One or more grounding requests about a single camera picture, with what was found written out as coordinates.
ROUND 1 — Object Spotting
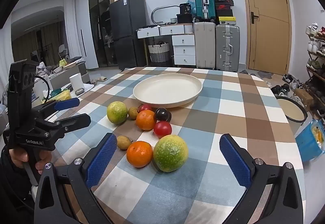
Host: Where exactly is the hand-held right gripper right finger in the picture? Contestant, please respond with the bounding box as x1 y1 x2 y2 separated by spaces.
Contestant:
220 133 304 224

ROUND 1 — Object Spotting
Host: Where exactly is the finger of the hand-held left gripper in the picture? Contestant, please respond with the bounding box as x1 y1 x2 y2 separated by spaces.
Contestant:
44 113 91 136
32 98 80 120

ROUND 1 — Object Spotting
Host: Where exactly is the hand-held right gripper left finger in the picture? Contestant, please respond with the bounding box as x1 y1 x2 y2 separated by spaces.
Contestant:
34 133 118 224

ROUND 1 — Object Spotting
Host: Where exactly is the orange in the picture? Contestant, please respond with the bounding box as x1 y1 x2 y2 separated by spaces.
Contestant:
136 110 157 130
126 141 154 168

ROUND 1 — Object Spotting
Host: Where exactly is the green yellow citrus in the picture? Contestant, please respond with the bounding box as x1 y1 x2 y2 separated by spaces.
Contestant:
107 101 128 124
153 135 189 172

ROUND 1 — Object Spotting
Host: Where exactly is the cream round plate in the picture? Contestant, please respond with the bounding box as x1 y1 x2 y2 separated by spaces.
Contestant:
133 74 203 109

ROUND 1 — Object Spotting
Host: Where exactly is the person's left forearm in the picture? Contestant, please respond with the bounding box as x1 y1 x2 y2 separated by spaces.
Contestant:
0 149 36 224

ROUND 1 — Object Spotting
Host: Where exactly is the person's left hand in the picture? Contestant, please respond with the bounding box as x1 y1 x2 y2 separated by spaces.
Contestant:
10 149 51 176

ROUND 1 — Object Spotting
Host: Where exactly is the yellow bag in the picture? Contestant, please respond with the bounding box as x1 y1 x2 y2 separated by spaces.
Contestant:
49 89 72 101

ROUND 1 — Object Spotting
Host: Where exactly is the white cylinder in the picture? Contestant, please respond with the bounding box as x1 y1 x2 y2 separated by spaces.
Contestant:
69 73 85 90

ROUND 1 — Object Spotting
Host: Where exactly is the pair of slippers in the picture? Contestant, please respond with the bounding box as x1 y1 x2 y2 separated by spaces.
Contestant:
91 75 108 85

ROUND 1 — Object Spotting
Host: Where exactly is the checkered tablecloth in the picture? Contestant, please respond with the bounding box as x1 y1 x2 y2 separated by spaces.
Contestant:
32 67 305 224

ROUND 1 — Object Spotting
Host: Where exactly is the white chair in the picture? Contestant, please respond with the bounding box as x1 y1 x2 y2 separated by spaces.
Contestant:
58 45 70 61

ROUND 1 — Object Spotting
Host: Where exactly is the cream basin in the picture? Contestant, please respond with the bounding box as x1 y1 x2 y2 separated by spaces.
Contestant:
275 96 308 135

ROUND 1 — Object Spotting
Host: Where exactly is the white wardrobe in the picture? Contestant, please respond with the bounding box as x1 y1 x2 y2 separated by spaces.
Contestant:
75 0 99 69

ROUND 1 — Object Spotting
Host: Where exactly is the dark purple plum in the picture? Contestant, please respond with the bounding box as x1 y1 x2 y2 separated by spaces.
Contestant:
155 108 171 122

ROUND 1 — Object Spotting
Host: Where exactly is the glass door wardrobe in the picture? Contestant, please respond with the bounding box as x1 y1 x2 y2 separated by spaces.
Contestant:
89 0 125 68

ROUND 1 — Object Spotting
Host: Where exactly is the grey door mat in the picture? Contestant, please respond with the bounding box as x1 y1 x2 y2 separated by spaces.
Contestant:
250 71 273 79

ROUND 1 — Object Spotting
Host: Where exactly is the pile of shoes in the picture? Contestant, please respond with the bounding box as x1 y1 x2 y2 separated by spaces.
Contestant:
271 74 305 103

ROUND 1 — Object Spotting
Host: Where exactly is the black refrigerator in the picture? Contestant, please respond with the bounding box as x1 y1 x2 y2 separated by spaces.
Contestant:
109 0 148 68

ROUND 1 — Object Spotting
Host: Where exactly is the brown cardboard box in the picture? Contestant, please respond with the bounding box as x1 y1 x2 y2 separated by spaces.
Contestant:
293 88 314 108

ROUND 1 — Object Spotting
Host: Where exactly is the wicker basket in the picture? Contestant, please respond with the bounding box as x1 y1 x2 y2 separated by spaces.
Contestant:
148 41 170 62

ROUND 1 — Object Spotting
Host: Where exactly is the silver suitcase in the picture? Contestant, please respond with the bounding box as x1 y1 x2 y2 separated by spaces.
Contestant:
216 24 240 71

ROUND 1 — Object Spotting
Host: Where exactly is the beige suitcase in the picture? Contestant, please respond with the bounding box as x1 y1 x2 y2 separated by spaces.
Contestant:
194 22 216 69

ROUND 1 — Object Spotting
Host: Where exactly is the white drawer desk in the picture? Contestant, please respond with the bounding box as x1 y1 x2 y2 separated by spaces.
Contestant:
136 23 196 67

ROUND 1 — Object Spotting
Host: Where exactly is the shoe rack with shoes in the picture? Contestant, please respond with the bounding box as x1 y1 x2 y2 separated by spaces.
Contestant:
305 23 325 118

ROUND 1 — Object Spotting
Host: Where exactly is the wooden door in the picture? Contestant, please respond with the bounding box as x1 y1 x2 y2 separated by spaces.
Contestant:
237 0 291 76

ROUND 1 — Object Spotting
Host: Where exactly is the yellow and black box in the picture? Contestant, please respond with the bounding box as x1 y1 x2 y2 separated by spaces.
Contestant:
218 16 236 25

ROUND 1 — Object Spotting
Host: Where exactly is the black storage box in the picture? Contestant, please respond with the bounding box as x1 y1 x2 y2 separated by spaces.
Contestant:
176 13 195 24

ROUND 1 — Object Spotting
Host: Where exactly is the teal suitcase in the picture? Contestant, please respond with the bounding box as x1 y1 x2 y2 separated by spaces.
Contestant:
193 0 216 21

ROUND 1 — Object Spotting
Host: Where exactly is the black cable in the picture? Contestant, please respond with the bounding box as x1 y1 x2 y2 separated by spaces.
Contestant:
34 75 51 103

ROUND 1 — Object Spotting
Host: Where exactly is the grey curved tube frame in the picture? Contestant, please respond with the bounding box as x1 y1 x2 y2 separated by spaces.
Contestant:
152 6 179 24

